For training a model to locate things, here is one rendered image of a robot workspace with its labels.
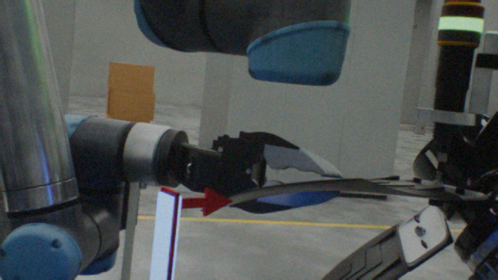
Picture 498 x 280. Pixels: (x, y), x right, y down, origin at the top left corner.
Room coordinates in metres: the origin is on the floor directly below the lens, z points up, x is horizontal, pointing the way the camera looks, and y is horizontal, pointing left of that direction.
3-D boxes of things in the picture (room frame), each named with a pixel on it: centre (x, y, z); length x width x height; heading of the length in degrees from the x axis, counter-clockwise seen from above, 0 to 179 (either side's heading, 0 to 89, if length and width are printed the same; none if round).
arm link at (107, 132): (0.82, 0.18, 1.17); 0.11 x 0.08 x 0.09; 75
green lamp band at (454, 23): (0.72, -0.22, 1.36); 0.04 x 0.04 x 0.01
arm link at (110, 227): (0.80, 0.18, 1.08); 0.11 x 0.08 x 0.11; 176
